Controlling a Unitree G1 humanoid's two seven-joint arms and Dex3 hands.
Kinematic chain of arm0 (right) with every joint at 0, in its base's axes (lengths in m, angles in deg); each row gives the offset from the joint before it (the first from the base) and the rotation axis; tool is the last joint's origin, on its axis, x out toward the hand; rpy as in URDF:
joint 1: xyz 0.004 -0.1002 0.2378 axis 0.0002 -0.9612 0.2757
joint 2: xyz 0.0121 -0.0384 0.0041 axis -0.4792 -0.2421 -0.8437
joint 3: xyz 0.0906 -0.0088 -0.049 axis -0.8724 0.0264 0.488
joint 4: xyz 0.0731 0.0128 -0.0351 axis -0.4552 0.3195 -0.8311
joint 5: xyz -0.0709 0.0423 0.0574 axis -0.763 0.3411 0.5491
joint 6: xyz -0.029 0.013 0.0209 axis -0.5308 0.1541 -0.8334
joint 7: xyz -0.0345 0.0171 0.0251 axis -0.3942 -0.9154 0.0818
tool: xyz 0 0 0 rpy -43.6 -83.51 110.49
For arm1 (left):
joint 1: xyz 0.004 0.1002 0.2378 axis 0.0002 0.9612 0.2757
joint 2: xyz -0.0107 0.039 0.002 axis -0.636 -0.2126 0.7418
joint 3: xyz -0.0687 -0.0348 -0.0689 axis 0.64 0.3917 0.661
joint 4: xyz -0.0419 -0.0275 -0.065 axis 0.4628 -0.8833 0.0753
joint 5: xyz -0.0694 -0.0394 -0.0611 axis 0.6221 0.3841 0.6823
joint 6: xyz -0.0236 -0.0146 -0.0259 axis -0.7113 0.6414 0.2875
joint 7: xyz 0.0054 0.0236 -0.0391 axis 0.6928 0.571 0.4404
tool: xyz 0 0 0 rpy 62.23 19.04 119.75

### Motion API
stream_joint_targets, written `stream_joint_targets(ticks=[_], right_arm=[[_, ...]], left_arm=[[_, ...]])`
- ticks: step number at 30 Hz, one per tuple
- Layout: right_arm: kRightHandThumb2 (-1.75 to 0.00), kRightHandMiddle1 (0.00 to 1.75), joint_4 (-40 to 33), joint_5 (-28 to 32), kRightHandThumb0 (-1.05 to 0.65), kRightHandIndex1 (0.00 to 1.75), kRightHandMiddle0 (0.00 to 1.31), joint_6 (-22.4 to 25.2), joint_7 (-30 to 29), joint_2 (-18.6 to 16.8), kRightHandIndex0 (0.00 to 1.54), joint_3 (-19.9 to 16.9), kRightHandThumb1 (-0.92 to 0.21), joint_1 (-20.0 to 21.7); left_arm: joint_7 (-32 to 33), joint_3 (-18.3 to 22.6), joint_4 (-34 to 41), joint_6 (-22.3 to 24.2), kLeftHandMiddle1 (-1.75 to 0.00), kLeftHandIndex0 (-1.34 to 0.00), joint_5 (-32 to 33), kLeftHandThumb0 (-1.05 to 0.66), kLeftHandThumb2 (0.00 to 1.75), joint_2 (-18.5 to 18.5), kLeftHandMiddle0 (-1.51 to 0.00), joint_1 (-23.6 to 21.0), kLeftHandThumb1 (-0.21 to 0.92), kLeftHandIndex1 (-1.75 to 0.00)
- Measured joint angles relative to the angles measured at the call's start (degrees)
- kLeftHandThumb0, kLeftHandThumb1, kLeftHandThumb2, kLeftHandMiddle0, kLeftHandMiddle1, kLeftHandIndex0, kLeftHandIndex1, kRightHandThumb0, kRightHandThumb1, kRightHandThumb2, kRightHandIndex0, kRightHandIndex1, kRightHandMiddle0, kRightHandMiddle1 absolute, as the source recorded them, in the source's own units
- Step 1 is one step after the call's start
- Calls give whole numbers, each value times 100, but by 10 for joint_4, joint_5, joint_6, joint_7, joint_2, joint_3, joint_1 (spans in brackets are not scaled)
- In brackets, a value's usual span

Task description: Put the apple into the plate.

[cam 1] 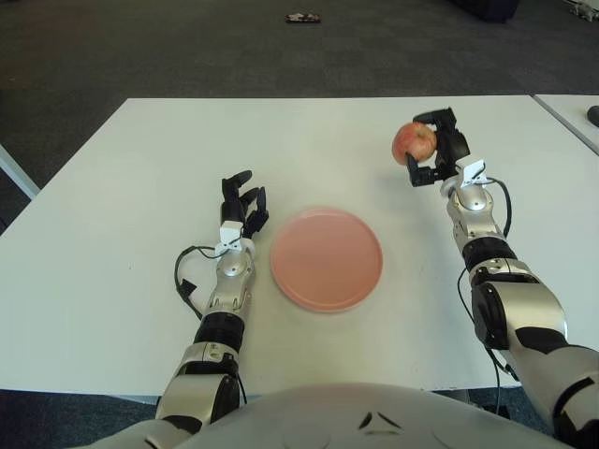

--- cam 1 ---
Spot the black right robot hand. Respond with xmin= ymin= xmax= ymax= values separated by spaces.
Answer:
xmin=404 ymin=106 xmax=472 ymax=188

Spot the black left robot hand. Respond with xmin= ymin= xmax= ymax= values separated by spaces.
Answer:
xmin=219 ymin=169 xmax=270 ymax=238

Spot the red yellow apple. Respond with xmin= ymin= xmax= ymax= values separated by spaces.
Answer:
xmin=391 ymin=121 xmax=439 ymax=166

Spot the pink round plate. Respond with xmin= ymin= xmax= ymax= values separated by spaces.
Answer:
xmin=270 ymin=207 xmax=384 ymax=313

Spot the large black case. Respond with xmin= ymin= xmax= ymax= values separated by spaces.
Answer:
xmin=444 ymin=0 xmax=521 ymax=23

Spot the grey crumpled cloth item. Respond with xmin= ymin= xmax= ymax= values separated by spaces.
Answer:
xmin=568 ymin=2 xmax=599 ymax=20

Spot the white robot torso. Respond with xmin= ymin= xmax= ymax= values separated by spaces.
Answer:
xmin=88 ymin=383 xmax=581 ymax=449

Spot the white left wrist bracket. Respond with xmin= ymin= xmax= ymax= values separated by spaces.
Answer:
xmin=215 ymin=219 xmax=245 ymax=249

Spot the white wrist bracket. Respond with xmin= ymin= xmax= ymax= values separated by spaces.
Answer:
xmin=215 ymin=219 xmax=245 ymax=249
xmin=457 ymin=159 xmax=488 ymax=189

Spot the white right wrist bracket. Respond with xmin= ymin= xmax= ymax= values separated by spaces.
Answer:
xmin=457 ymin=159 xmax=488 ymax=189

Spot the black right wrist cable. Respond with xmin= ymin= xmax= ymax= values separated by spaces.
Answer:
xmin=481 ymin=176 xmax=512 ymax=238

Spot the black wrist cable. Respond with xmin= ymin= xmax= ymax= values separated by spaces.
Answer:
xmin=481 ymin=176 xmax=512 ymax=238
xmin=174 ymin=242 xmax=226 ymax=319

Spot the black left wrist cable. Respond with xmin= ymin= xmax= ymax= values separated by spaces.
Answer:
xmin=174 ymin=242 xmax=226 ymax=319

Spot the white desk frame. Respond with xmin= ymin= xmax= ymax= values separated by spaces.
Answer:
xmin=0 ymin=143 xmax=41 ymax=238

